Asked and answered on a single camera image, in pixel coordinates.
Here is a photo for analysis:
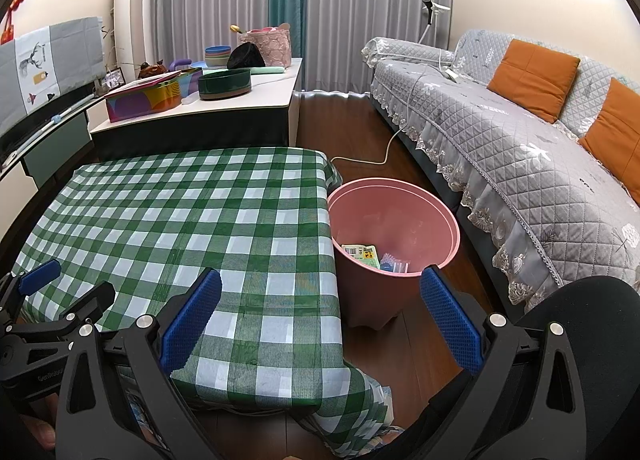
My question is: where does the dry twig plant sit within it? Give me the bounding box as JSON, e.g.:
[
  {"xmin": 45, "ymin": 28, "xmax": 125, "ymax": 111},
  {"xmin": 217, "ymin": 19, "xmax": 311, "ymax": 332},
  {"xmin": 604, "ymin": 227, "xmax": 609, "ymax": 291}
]
[{"xmin": 101, "ymin": 22, "xmax": 121, "ymax": 73}]

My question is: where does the white standing air conditioner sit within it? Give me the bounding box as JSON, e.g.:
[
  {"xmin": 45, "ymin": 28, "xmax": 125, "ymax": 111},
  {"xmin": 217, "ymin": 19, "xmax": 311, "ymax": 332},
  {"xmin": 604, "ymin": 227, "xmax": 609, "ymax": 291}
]
[{"xmin": 114, "ymin": 0, "xmax": 153, "ymax": 76}]

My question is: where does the stack of coloured bowls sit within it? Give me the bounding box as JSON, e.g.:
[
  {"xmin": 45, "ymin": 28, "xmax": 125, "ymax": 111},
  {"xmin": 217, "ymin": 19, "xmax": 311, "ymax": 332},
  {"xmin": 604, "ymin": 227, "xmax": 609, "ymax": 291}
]
[{"xmin": 204, "ymin": 44, "xmax": 233, "ymax": 70}]

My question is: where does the clear plastic wrapper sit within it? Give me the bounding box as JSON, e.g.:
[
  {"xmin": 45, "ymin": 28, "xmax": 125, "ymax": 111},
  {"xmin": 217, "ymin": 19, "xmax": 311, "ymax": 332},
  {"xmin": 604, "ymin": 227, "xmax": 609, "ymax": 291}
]
[{"xmin": 378, "ymin": 252, "xmax": 411, "ymax": 275}]

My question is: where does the pink lace basket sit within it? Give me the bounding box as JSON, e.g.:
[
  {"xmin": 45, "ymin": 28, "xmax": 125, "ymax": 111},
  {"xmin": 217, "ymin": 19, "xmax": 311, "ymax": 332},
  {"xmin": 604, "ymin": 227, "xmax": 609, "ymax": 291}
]
[{"xmin": 239, "ymin": 22, "xmax": 292, "ymax": 68}]

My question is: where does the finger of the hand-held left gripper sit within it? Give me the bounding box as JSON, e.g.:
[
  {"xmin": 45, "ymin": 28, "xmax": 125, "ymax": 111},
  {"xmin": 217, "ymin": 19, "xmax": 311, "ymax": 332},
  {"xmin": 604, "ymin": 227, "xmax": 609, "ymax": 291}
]
[
  {"xmin": 0, "ymin": 259, "xmax": 62, "ymax": 321},
  {"xmin": 60, "ymin": 281, "xmax": 117, "ymax": 337}
]

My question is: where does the white cable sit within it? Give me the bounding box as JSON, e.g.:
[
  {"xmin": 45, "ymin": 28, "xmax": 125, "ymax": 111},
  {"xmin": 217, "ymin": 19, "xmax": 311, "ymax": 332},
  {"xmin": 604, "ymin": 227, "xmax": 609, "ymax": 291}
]
[{"xmin": 331, "ymin": 52, "xmax": 458, "ymax": 167}]

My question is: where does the white television cabinet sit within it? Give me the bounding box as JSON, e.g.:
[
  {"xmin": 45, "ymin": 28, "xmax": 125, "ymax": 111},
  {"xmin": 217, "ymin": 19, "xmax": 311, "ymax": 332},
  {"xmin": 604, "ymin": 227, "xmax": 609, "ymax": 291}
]
[{"xmin": 0, "ymin": 90, "xmax": 108, "ymax": 191}]

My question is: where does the brown teapot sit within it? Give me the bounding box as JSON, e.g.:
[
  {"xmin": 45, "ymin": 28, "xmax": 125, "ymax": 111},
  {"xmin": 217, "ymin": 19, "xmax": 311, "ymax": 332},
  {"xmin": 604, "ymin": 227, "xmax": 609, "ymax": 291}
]
[{"xmin": 138, "ymin": 60, "xmax": 171, "ymax": 81}]

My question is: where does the pink plastic bin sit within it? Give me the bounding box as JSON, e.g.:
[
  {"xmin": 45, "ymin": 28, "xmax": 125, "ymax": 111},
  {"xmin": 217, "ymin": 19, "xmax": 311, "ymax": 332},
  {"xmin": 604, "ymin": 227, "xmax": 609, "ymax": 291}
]
[{"xmin": 326, "ymin": 178, "xmax": 461, "ymax": 331}]

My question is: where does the grey printed television cover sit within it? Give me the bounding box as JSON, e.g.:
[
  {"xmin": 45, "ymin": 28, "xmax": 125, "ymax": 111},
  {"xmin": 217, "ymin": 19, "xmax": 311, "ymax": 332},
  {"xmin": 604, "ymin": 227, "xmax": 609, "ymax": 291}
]
[{"xmin": 0, "ymin": 16, "xmax": 106, "ymax": 116}]

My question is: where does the white blue rod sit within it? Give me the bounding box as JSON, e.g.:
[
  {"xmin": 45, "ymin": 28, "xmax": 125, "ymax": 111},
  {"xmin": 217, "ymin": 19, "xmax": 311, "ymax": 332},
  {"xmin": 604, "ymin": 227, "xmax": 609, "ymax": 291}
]
[{"xmin": 50, "ymin": 99, "xmax": 96, "ymax": 125}]

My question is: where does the grey quilted sofa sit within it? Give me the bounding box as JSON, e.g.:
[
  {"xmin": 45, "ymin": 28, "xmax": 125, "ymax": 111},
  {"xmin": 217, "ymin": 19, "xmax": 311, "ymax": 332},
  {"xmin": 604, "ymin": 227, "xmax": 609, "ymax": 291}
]
[{"xmin": 361, "ymin": 29, "xmax": 640, "ymax": 313}]

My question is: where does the white floor lamp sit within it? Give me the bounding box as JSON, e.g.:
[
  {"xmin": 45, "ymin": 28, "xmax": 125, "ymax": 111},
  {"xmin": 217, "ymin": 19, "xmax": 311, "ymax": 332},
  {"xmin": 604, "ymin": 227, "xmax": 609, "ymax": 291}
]
[{"xmin": 419, "ymin": 0, "xmax": 451, "ymax": 46}]

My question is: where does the orange cushion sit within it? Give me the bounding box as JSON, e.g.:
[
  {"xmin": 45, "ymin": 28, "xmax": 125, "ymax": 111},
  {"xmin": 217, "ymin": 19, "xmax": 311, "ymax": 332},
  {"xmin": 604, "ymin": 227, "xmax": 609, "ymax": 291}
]
[
  {"xmin": 486, "ymin": 39, "xmax": 582, "ymax": 124},
  {"xmin": 578, "ymin": 77, "xmax": 640, "ymax": 196}
]

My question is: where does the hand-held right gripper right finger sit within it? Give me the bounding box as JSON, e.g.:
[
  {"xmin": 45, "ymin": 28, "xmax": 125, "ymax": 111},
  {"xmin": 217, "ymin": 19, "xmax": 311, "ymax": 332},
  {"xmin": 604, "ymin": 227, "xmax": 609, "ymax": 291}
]
[{"xmin": 418, "ymin": 264, "xmax": 587, "ymax": 460}]

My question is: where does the person's left hand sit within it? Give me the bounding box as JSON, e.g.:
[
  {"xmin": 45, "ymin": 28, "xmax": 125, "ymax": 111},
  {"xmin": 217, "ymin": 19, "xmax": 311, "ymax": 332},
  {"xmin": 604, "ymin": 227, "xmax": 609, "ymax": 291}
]
[{"xmin": 20, "ymin": 397, "xmax": 57, "ymax": 452}]

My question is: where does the colourful rectangular box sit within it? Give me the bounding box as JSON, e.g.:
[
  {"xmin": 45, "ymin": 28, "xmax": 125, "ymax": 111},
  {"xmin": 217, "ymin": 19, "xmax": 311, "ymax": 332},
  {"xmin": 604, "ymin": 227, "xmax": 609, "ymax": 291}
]
[{"xmin": 104, "ymin": 71, "xmax": 183, "ymax": 123}]

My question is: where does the green round tin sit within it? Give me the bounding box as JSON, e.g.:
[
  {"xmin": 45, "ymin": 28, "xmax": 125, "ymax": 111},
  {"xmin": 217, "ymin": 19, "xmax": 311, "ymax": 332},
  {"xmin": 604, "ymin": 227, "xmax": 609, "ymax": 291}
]
[{"xmin": 197, "ymin": 67, "xmax": 252, "ymax": 101}]

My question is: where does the green white printed packet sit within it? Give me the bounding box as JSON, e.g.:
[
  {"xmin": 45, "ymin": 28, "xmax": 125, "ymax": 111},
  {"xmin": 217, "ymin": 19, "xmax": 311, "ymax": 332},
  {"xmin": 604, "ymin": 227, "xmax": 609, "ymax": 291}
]
[{"xmin": 341, "ymin": 243, "xmax": 379, "ymax": 271}]

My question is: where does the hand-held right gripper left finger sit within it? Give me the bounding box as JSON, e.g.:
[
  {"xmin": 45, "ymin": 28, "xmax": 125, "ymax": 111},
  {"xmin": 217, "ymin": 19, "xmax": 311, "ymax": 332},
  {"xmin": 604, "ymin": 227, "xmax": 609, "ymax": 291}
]
[{"xmin": 54, "ymin": 267, "xmax": 224, "ymax": 460}]

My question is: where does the black television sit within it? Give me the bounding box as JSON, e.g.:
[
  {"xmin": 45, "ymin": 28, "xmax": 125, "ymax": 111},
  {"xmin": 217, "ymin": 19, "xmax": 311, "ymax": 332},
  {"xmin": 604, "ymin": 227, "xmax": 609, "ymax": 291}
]
[{"xmin": 0, "ymin": 90, "xmax": 96, "ymax": 161}]

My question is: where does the green checked tablecloth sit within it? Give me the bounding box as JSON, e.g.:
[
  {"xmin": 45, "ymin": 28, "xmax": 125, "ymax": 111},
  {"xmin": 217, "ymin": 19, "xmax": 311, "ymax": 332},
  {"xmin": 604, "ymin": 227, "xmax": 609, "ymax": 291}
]
[{"xmin": 10, "ymin": 147, "xmax": 396, "ymax": 458}]

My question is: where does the white top coffee table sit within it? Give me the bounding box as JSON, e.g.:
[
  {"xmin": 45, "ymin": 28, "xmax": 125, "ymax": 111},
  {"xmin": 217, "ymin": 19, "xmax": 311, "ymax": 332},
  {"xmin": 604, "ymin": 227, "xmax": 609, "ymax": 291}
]
[{"xmin": 89, "ymin": 57, "xmax": 304, "ymax": 161}]

